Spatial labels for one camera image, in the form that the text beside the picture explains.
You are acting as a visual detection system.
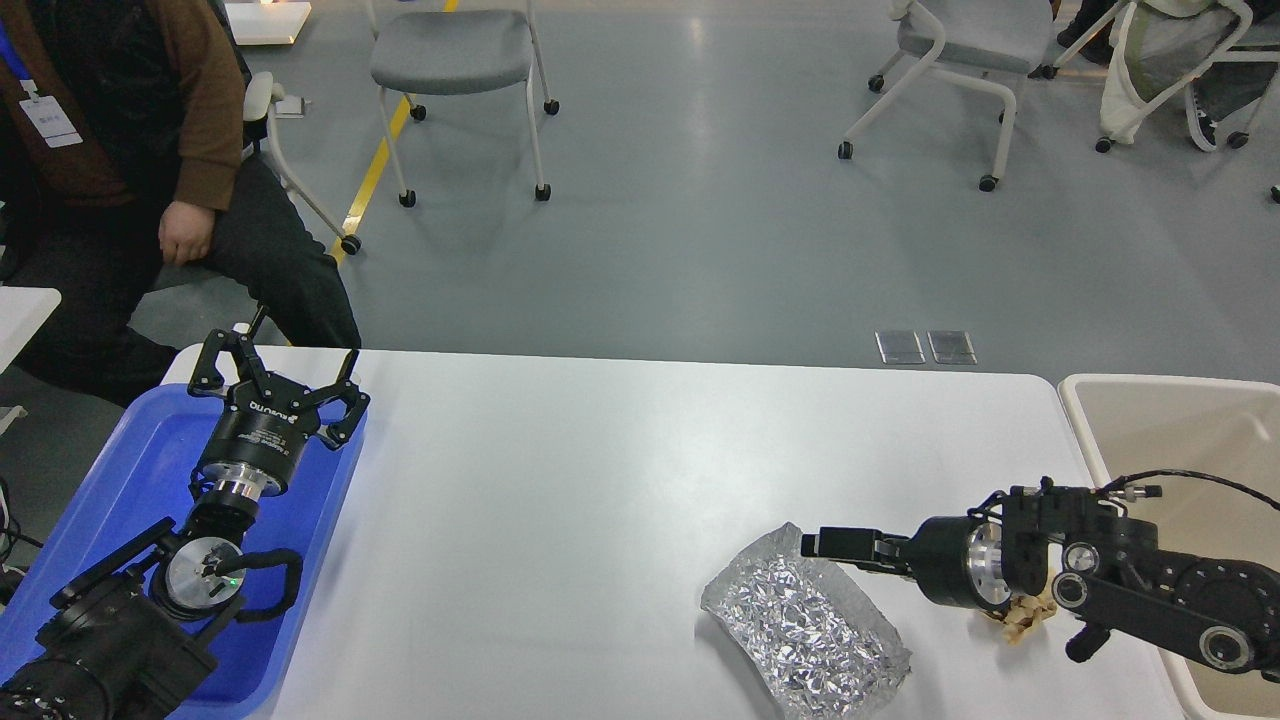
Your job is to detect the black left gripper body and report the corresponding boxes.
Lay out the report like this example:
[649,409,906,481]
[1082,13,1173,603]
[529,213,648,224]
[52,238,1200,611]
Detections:
[193,377,319,498]

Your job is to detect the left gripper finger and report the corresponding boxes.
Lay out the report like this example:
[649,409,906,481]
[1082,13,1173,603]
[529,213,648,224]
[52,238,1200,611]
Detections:
[298,348,370,450]
[187,329,269,400]

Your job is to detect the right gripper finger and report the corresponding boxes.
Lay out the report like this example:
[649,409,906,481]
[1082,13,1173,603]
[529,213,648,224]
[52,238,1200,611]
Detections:
[800,527,883,566]

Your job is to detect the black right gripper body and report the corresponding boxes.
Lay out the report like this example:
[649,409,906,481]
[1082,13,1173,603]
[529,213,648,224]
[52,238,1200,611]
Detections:
[877,516,1012,611]

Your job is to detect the silver foil bag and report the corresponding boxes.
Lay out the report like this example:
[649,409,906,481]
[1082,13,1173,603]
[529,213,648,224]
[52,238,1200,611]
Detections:
[700,521,913,719]

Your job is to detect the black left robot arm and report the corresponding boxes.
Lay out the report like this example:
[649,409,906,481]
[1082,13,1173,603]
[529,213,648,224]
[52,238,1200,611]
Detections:
[3,331,370,719]

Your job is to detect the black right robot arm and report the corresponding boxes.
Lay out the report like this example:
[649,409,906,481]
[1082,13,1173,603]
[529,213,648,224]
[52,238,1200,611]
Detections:
[800,470,1279,682]

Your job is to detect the person's hand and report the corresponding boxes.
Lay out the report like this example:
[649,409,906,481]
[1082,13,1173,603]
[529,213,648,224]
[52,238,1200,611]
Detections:
[157,200,216,266]

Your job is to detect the crumpled brown paper ball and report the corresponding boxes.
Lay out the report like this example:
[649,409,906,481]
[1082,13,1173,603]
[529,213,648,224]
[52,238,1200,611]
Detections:
[984,588,1059,646]

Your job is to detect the blue plastic tray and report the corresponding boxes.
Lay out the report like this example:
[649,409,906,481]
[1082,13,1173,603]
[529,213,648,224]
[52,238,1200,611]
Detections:
[0,383,369,720]

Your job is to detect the white side table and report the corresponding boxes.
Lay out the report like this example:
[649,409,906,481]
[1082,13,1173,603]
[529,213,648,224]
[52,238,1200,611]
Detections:
[1,284,61,372]

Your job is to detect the left floor outlet plate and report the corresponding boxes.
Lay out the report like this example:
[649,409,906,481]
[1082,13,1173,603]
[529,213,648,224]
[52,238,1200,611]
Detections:
[876,329,925,365]

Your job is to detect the floor outlet plate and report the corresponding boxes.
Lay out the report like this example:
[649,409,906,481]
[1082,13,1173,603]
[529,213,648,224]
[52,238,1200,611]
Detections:
[927,331,978,366]
[876,329,925,365]

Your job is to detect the right floor outlet plate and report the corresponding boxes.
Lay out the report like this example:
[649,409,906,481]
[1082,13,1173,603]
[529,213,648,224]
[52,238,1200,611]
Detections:
[927,331,978,366]

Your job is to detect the beige plastic bin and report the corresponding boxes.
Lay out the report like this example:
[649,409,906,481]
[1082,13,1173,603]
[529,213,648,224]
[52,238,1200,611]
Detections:
[1057,373,1280,720]

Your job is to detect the seated person in brown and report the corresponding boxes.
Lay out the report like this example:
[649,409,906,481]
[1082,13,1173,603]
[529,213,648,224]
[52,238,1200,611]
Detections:
[3,1,362,407]

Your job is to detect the white chair behind person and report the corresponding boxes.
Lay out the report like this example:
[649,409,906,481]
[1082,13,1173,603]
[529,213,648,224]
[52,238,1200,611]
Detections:
[244,70,364,256]

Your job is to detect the white box on floor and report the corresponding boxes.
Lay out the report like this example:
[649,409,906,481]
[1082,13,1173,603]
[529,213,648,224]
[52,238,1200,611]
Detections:
[225,1,312,47]

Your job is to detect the grey chair centre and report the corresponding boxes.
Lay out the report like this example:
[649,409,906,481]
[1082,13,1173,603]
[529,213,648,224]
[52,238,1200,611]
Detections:
[364,1,561,208]

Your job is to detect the grey chair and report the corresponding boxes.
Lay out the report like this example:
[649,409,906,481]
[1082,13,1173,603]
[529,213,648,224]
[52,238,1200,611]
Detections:
[364,1,561,208]
[836,1,1053,193]

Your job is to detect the grey chair right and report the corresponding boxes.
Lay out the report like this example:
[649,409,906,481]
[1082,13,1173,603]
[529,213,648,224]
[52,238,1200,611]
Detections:
[836,1,1053,193]

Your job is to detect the white chair far right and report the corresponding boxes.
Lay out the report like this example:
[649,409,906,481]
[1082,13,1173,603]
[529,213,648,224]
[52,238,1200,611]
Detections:
[1033,1,1277,152]

